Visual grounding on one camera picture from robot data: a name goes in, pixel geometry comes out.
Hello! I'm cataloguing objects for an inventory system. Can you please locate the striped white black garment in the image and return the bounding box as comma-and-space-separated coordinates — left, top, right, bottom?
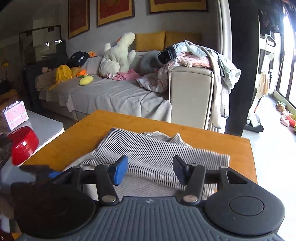
68, 128, 230, 199

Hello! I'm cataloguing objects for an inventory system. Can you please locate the pile of clothes on armrest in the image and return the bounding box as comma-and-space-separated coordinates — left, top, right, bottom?
157, 40, 241, 129

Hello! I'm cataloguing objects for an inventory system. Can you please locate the red glossy bowl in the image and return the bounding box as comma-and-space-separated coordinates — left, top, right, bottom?
8, 126, 39, 166

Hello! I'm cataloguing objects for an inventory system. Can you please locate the white side table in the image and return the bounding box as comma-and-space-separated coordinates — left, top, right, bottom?
1, 110, 64, 188

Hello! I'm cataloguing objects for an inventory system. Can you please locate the pink checkered case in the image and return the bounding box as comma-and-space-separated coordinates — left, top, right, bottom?
1, 100, 29, 131

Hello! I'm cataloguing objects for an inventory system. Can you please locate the beige sofa with grey cover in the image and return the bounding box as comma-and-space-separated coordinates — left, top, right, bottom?
35, 56, 214, 130

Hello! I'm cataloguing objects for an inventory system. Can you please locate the white upright vacuum cleaner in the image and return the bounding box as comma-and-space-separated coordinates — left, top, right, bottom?
244, 98, 264, 133

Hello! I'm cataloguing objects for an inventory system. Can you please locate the yellow oval plush toy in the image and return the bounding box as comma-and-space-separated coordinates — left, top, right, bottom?
79, 75, 94, 86

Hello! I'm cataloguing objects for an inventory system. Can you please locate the crumpled light blanket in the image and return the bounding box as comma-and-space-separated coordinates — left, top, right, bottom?
137, 70, 168, 93

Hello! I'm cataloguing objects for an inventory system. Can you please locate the yellow duck plush toy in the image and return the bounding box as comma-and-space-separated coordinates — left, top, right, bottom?
48, 65, 81, 90

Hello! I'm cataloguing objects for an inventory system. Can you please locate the pink cloth on sofa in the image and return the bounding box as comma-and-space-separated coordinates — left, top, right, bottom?
111, 69, 140, 81

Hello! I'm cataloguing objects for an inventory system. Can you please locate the white plush duck toy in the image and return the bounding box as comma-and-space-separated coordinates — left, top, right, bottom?
99, 32, 136, 78

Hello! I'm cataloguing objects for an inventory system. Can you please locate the black cap with lettering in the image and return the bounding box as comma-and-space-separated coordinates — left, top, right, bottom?
67, 51, 90, 68

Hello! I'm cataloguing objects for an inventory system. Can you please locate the grey neck pillow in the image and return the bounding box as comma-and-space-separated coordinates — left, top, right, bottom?
139, 50, 163, 75

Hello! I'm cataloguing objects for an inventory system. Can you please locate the glass fish tank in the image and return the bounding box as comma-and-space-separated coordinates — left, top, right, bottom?
18, 25, 67, 66

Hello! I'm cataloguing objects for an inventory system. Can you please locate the yellow cushion right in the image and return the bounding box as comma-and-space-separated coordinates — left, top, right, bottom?
165, 32, 203, 48

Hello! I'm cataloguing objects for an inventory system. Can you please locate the yellow cushion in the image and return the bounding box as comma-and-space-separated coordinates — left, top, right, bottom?
165, 32, 203, 48
135, 31, 166, 52

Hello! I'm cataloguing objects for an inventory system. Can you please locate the yellow cushion left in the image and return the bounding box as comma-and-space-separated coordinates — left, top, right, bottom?
135, 31, 166, 52

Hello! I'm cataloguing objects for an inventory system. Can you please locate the red gold framed picture middle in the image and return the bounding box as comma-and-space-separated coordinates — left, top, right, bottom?
97, 0, 134, 27

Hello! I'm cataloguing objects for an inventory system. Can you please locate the red gold framed picture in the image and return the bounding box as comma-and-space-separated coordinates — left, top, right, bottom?
68, 0, 90, 39
97, 0, 134, 27
149, 0, 207, 14

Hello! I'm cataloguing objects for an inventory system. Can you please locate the red gold framed picture left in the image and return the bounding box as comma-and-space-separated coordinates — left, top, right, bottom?
68, 0, 90, 39

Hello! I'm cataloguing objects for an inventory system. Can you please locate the red gold framed picture right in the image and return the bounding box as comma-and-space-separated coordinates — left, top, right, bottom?
149, 0, 207, 14

